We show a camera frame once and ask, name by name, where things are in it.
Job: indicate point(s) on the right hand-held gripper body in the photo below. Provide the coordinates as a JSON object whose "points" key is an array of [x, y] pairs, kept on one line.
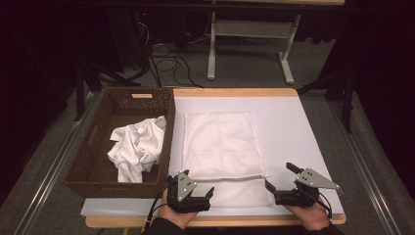
{"points": [[313, 179]]}

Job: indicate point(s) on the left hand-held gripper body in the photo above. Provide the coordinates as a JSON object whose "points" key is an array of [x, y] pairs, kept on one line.
{"points": [[186, 187]]}

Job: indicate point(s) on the white mesh laundry bag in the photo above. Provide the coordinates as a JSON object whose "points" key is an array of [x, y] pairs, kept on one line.
{"points": [[221, 147]]}

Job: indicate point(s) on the white shirt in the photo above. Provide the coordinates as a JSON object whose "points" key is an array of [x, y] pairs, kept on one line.
{"points": [[137, 147]]}

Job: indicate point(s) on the brown woven basket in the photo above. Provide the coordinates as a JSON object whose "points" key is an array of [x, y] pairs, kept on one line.
{"points": [[98, 163]]}

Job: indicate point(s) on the person's left hand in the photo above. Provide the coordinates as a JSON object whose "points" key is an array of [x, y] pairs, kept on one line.
{"points": [[173, 215]]}

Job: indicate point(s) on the person's right hand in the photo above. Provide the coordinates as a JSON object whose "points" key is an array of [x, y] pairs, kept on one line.
{"points": [[313, 218]]}

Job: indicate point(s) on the white table mat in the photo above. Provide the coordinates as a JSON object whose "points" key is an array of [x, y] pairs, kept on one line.
{"points": [[293, 130]]}

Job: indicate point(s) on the black stand legs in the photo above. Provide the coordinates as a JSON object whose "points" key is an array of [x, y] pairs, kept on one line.
{"points": [[80, 94], [348, 98]]}

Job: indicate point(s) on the dark computer tower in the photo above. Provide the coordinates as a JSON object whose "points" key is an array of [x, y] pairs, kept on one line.
{"points": [[130, 39]]}

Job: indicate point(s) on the white-legged desk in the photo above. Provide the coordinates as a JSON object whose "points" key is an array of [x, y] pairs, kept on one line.
{"points": [[251, 28]]}

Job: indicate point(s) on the metal floor rail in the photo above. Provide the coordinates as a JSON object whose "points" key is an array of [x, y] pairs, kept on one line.
{"points": [[52, 173], [365, 169]]}

